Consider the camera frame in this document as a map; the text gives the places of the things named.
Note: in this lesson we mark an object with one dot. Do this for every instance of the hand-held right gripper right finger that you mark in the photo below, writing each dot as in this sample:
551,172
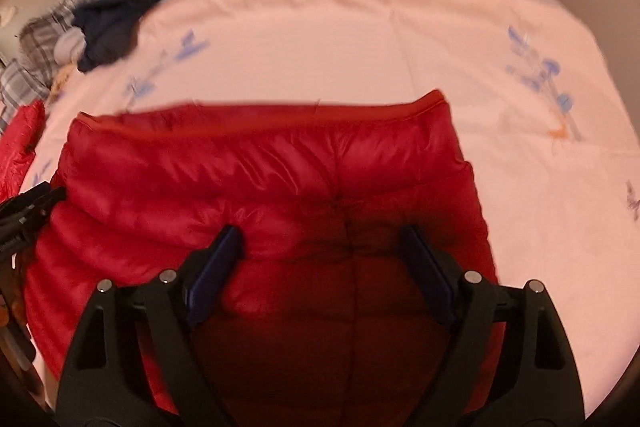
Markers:
427,274

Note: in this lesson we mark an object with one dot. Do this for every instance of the pink printed duvet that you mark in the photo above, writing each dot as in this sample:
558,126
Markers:
325,37

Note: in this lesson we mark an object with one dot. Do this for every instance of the coral pink down jacket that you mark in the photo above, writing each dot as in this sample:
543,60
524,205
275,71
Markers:
17,147

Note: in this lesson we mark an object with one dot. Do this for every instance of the red down jacket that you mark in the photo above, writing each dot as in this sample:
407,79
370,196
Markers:
250,187

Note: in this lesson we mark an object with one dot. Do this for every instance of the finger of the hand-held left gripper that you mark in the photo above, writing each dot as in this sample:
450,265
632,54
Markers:
37,199

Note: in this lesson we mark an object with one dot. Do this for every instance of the plaid grey pillow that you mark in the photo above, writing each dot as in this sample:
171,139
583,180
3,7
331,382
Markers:
35,52

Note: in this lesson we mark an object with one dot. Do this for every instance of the grey cloth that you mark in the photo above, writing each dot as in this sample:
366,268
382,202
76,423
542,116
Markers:
69,44

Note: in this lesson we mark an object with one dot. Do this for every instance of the small orange doll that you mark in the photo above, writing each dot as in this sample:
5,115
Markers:
62,82

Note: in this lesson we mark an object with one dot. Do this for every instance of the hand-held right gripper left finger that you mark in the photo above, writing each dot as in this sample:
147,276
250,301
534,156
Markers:
215,272

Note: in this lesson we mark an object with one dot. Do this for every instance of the dark navy garment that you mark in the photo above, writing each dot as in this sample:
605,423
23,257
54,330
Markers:
112,27

